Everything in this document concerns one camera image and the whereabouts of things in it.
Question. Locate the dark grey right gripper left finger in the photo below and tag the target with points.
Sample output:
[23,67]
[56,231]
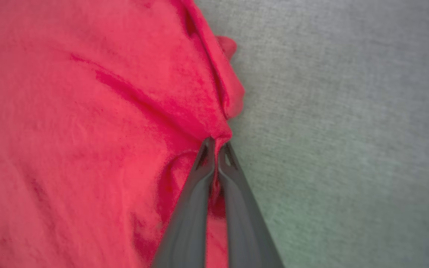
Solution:
[188,223]

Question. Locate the red garment with white stripes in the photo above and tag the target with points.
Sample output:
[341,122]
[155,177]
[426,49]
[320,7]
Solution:
[69,130]

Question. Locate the grey fabric sofa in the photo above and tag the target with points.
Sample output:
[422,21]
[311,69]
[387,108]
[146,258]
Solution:
[348,130]

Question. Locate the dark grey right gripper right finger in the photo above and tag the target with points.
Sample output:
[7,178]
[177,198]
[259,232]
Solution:
[244,230]

